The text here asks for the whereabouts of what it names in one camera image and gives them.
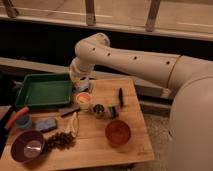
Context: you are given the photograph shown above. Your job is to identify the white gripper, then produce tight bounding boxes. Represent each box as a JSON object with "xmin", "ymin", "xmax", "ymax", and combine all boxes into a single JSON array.
[{"xmin": 69, "ymin": 63, "xmax": 87, "ymax": 85}]

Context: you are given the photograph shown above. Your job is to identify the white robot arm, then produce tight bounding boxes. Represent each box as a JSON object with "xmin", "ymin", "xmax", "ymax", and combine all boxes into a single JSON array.
[{"xmin": 69, "ymin": 33, "xmax": 213, "ymax": 171}]

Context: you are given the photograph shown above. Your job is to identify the green plastic tray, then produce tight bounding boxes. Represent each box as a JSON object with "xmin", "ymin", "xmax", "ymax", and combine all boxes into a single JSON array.
[{"xmin": 15, "ymin": 73, "xmax": 72, "ymax": 109}]

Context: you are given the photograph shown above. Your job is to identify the grey blue cloth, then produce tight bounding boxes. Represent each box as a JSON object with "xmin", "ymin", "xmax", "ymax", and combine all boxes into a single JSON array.
[{"xmin": 74, "ymin": 77, "xmax": 93, "ymax": 93}]

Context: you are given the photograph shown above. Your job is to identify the dark knife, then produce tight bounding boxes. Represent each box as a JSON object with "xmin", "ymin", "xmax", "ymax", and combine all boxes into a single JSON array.
[{"xmin": 59, "ymin": 106, "xmax": 80, "ymax": 117}]

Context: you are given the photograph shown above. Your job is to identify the black marker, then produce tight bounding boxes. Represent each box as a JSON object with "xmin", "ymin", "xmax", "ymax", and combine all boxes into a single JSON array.
[{"xmin": 118, "ymin": 88, "xmax": 124, "ymax": 107}]

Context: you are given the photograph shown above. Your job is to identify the small metal can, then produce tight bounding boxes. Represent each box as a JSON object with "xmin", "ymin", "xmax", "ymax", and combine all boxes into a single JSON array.
[{"xmin": 108, "ymin": 106, "xmax": 118, "ymax": 119}]

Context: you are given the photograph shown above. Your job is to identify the banana pieces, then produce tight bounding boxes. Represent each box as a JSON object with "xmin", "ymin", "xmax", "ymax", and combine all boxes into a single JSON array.
[{"xmin": 65, "ymin": 113, "xmax": 79, "ymax": 137}]

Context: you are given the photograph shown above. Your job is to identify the wooden board table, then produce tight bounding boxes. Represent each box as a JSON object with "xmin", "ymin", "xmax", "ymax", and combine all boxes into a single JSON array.
[{"xmin": 0, "ymin": 78, "xmax": 154, "ymax": 171}]

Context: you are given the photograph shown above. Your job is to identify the blue sponge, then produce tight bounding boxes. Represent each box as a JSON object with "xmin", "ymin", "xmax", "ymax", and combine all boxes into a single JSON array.
[{"xmin": 35, "ymin": 118, "xmax": 57, "ymax": 132}]

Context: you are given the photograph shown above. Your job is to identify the small blue cup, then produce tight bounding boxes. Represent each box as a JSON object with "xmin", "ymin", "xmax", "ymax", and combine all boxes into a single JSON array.
[{"xmin": 15, "ymin": 115, "xmax": 32, "ymax": 129}]

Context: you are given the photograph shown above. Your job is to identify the orange bowl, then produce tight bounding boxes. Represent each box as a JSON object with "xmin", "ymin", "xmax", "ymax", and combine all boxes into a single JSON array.
[{"xmin": 105, "ymin": 120, "xmax": 131, "ymax": 147}]

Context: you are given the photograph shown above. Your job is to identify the purple bowl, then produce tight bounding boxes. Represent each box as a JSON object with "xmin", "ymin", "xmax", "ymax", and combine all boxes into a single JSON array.
[{"xmin": 11, "ymin": 130, "xmax": 45, "ymax": 163}]

